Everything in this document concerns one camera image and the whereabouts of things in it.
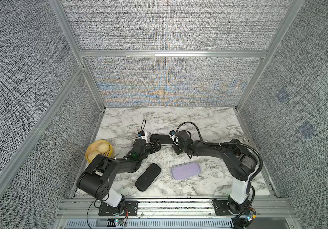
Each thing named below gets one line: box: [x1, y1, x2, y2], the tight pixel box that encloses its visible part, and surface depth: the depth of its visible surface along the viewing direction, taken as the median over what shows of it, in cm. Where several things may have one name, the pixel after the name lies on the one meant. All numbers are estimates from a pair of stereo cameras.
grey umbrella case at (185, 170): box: [171, 161, 201, 180], surface depth 85 cm
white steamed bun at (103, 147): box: [96, 142, 110, 154], surface depth 93 cm
